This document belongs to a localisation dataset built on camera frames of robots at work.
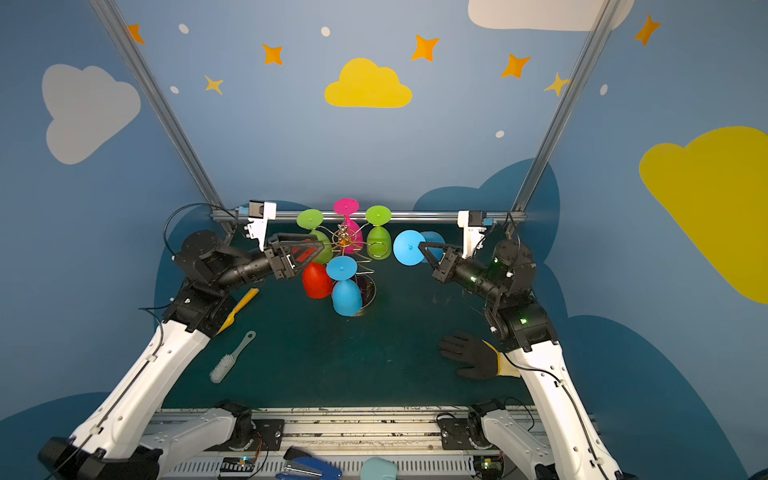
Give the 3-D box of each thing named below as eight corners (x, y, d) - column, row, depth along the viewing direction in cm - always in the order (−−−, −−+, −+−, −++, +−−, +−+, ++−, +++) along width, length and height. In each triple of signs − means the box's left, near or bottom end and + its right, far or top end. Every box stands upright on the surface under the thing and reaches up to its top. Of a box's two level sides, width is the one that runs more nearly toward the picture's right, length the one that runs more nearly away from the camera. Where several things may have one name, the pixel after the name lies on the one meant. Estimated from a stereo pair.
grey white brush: (209, 380, 85) (205, 377, 83) (249, 331, 95) (246, 327, 93) (217, 385, 84) (213, 382, 82) (257, 335, 94) (254, 331, 92)
